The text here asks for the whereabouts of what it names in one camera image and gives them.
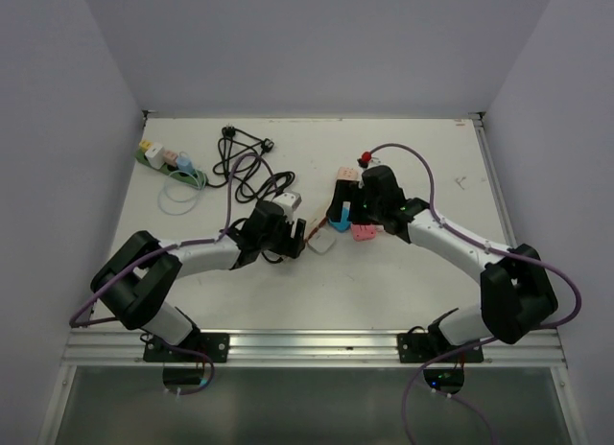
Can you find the green power strip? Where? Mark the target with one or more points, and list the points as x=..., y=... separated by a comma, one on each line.
x=197, y=179

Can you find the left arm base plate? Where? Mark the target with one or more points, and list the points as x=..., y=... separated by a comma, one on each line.
x=192, y=346

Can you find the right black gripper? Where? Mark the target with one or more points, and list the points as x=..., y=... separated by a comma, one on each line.
x=348, y=190

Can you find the aluminium front rail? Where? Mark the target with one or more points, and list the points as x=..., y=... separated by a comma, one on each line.
x=296, y=348

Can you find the light blue plug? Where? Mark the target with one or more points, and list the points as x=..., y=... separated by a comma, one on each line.
x=185, y=165

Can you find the cream power strip red buttons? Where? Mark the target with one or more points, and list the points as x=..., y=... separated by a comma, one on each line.
x=316, y=221

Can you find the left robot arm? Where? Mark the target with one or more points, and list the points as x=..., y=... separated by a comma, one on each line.
x=135, y=281

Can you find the yellow plug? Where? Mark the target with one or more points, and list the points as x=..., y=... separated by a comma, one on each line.
x=144, y=145

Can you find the pink square plug charger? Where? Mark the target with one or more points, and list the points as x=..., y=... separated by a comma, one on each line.
x=363, y=232

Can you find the blue plug charger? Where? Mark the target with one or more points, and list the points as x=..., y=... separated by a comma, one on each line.
x=341, y=219

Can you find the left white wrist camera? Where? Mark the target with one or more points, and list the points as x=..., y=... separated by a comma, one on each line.
x=289, y=202

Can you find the peach cube socket adapter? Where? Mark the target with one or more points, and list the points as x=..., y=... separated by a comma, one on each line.
x=347, y=174

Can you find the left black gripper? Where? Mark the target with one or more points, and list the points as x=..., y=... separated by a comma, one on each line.
x=291, y=245

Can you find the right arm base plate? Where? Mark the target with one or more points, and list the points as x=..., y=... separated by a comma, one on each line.
x=416, y=346

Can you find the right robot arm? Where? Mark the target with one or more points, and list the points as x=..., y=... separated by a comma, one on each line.
x=516, y=295

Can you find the pale pink plug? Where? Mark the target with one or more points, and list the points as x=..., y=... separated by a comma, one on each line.
x=170, y=158

